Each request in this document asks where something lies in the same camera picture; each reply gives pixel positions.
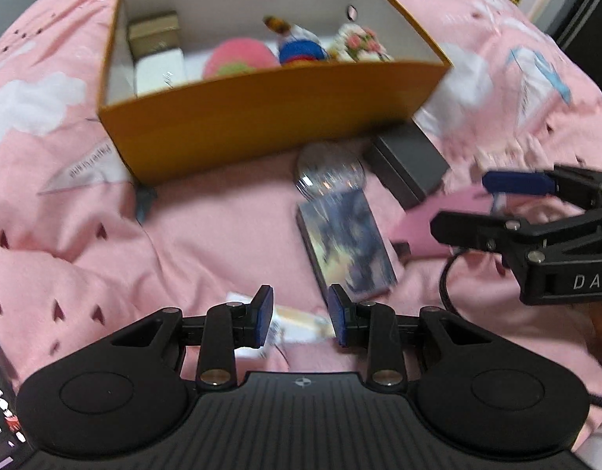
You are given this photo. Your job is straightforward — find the picture card box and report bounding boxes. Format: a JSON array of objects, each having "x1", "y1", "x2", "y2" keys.
[{"x1": 297, "y1": 189, "x2": 397, "y2": 301}]

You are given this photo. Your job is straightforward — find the pink card wallet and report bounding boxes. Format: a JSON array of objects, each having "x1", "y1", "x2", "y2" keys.
[{"x1": 388, "y1": 184, "x2": 493, "y2": 263}]

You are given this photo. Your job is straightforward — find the dark grey box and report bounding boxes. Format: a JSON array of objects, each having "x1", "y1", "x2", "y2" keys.
[{"x1": 363, "y1": 121, "x2": 450, "y2": 210}]

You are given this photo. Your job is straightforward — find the glitter round compact mirror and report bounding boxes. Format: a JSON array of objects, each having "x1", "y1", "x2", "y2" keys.
[{"x1": 294, "y1": 142, "x2": 366, "y2": 199}]

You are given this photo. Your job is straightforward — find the white crochet flower sheep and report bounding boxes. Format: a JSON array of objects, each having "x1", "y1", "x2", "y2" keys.
[{"x1": 328, "y1": 23, "x2": 393, "y2": 63}]

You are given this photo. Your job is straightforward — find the white rectangular box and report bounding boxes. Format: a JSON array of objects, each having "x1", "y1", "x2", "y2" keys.
[{"x1": 134, "y1": 48, "x2": 187, "y2": 97}]

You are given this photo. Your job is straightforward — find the pink green pompom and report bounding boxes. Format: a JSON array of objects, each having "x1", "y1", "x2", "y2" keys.
[{"x1": 202, "y1": 37, "x2": 280, "y2": 80}]

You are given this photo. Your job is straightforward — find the blue orange plush doll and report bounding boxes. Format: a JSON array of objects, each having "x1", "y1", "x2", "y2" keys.
[{"x1": 263, "y1": 15, "x2": 329, "y2": 66}]

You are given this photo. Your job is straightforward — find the gold glitter box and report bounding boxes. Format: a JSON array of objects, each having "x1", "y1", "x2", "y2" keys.
[{"x1": 127, "y1": 13, "x2": 181, "y2": 61}]

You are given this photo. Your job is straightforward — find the white paper tag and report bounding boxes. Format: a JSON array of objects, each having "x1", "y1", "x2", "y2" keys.
[{"x1": 235, "y1": 307, "x2": 335, "y2": 359}]

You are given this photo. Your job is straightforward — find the pink cloud duvet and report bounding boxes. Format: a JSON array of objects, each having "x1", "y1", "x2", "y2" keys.
[{"x1": 0, "y1": 0, "x2": 602, "y2": 395}]

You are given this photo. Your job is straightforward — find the orange cardboard box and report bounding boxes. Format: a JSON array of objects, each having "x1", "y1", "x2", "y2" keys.
[{"x1": 97, "y1": 0, "x2": 451, "y2": 186}]

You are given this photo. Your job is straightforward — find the smartphone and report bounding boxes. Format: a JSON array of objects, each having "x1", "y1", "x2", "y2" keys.
[{"x1": 0, "y1": 356, "x2": 31, "y2": 469}]

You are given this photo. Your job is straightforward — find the black cable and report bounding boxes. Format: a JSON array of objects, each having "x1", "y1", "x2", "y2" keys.
[{"x1": 438, "y1": 248, "x2": 469, "y2": 320}]

